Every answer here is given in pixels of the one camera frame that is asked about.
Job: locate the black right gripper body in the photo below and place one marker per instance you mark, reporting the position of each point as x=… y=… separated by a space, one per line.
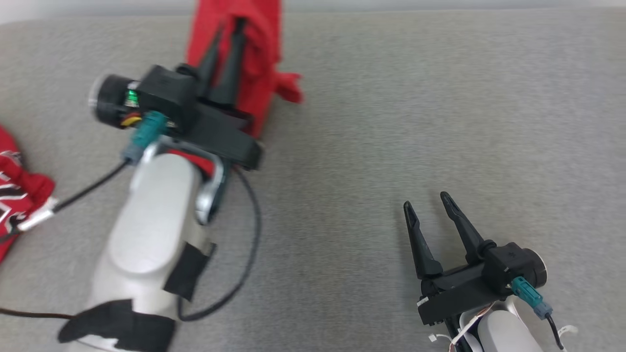
x=459 y=293

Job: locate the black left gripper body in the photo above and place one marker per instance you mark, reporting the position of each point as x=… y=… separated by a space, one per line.
x=222 y=139

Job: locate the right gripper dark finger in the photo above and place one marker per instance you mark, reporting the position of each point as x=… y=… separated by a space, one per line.
x=423 y=252
x=467 y=234

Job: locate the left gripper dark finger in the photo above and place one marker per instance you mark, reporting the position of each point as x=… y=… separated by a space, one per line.
x=209 y=63
x=232 y=68

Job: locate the red shorts white waistband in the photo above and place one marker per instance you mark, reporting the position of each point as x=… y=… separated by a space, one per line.
x=264 y=44

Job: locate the red jersey black white print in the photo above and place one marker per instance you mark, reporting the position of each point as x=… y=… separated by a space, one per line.
x=19 y=188

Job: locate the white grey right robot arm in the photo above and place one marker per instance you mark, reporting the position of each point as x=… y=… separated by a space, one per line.
x=503 y=335

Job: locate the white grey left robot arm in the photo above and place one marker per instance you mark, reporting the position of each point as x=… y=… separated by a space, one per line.
x=151 y=225

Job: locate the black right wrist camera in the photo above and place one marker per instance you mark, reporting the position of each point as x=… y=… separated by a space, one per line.
x=513 y=264

